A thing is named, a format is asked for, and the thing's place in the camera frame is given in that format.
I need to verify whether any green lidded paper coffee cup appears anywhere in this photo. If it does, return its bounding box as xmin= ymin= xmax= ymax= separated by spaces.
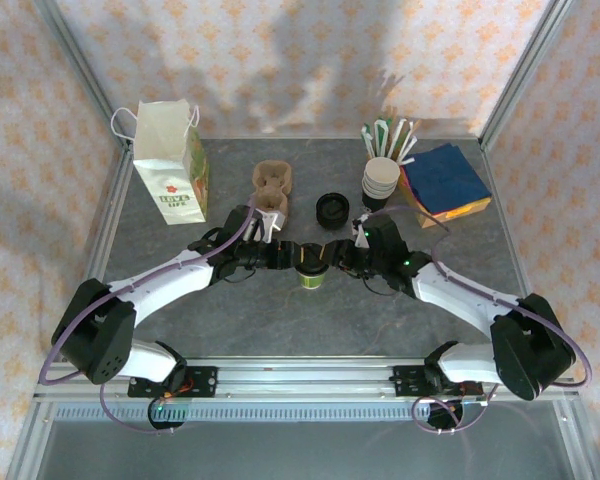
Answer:
xmin=298 ymin=263 xmax=330 ymax=293

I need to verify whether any brown pulp cup carrier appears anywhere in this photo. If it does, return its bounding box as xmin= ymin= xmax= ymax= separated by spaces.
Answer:
xmin=251 ymin=160 xmax=295 ymax=217

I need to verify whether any white LOVE LIFE paper bag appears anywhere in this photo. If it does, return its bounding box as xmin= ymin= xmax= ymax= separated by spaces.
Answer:
xmin=110 ymin=98 xmax=211 ymax=226

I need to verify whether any stack of black cup lids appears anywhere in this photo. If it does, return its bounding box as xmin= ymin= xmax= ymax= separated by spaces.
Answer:
xmin=315 ymin=192 xmax=352 ymax=230

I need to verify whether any stack of paper cups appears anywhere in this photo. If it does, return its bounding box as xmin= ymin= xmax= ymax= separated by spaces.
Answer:
xmin=361 ymin=156 xmax=402 ymax=211

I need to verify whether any blue paper napkin stack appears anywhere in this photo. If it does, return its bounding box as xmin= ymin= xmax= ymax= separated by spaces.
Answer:
xmin=398 ymin=143 xmax=493 ymax=217

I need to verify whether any green striped wrapped straw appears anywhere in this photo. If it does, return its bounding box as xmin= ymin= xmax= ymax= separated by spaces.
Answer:
xmin=361 ymin=122 xmax=377 ymax=161
xmin=373 ymin=117 xmax=390 ymax=157

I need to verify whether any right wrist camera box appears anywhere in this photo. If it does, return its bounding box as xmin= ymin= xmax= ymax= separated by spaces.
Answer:
xmin=350 ymin=212 xmax=372 ymax=249

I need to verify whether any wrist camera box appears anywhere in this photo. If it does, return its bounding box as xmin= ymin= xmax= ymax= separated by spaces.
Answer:
xmin=350 ymin=212 xmax=372 ymax=249
xmin=253 ymin=207 xmax=287 ymax=236

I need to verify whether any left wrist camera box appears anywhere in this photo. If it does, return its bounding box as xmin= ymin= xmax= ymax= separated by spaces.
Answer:
xmin=253 ymin=207 xmax=287 ymax=236

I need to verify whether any aluminium frame rail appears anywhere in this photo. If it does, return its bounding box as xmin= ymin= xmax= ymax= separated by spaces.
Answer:
xmin=79 ymin=142 xmax=140 ymax=301
xmin=129 ymin=132 xmax=484 ymax=143
xmin=479 ymin=139 xmax=534 ymax=301

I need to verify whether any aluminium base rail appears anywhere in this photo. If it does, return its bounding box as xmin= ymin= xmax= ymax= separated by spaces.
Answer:
xmin=33 ymin=355 xmax=581 ymax=401

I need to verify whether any grey slotted cable duct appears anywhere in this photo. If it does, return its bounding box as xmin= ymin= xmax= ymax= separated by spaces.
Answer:
xmin=52 ymin=402 xmax=486 ymax=422

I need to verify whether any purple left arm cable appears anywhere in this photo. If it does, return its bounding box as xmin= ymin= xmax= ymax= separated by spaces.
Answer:
xmin=37 ymin=202 xmax=261 ymax=436

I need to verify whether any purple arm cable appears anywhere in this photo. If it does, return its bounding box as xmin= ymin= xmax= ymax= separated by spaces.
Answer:
xmin=37 ymin=202 xmax=261 ymax=436
xmin=367 ymin=205 xmax=594 ymax=436

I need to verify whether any aluminium frame post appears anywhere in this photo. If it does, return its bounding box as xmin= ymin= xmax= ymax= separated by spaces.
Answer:
xmin=479 ymin=0 xmax=576 ymax=149
xmin=33 ymin=0 xmax=134 ymax=149

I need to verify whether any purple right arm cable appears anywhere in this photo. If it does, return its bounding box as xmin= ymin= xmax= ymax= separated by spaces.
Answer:
xmin=367 ymin=205 xmax=594 ymax=436

